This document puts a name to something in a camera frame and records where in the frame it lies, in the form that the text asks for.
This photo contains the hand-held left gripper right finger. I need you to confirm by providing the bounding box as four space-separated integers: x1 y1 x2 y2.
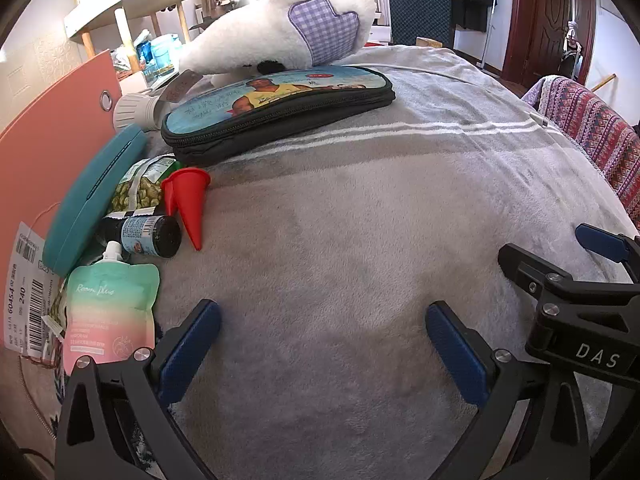
425 301 597 480

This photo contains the brown plush toy tag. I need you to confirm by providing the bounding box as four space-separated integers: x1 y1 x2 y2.
167 71 202 103

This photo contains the dark green quilted panel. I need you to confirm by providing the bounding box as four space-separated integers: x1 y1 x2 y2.
386 0 456 47

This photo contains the teal glasses case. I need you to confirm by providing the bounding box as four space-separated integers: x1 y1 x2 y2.
41 124 147 278

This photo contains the grey striped blanket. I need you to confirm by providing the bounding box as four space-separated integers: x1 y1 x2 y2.
55 45 640 480

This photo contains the small red plastic cone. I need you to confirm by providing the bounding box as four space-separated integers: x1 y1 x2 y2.
161 176 180 216

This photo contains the white plush toy purple patch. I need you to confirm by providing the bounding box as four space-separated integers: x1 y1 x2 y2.
177 0 378 88

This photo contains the black printed pencil case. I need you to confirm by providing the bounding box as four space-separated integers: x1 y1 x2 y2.
161 66 397 167

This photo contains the wooden shelf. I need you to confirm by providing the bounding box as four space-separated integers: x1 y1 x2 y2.
64 0 193 73

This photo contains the dark bottle blue label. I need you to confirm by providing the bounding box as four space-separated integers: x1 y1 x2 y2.
97 214 182 259

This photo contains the grey ribbed bottle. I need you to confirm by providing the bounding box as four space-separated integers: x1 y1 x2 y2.
113 89 173 132

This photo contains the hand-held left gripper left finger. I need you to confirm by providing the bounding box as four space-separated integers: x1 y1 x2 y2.
55 299 222 480

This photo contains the brown wooden door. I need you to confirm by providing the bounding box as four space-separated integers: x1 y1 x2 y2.
502 0 598 86

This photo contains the pastel spouted pouch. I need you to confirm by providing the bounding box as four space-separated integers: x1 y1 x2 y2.
62 241 161 376

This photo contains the patterned woven cloth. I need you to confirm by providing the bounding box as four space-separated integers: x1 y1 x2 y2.
522 75 640 221

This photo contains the large red plastic cone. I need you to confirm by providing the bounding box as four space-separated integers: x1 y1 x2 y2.
170 167 211 252

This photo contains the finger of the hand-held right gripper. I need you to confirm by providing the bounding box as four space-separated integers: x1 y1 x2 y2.
575 222 640 283
498 242 640 333

